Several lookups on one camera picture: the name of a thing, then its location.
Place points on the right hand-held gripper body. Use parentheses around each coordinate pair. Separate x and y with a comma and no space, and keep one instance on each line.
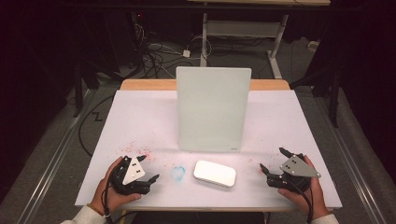
(297,169)

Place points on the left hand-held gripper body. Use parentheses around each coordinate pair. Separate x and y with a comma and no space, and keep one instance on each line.
(132,172)

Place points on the white whiteboard eraser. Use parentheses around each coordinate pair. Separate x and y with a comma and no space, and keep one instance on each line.
(214,173)

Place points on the white whiteboard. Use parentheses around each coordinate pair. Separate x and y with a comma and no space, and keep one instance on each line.
(213,105)

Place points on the person's left hand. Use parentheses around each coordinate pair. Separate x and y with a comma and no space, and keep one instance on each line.
(109,196)

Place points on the person's right hand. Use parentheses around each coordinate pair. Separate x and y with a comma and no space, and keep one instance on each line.
(313,199)

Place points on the white table cover sheet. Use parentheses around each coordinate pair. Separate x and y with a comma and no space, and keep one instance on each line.
(140,118)

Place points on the wooden table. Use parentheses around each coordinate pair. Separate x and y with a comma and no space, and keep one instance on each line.
(146,84)

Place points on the black stand leg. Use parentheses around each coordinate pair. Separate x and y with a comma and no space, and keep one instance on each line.
(77,93)

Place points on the small white power adapter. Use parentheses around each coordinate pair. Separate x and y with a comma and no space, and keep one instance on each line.
(186,53)

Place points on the metal floor rail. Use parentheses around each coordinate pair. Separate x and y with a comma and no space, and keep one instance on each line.
(53,161)
(355,165)

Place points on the white metal desk frame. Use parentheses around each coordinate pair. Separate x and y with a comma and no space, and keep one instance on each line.
(239,28)

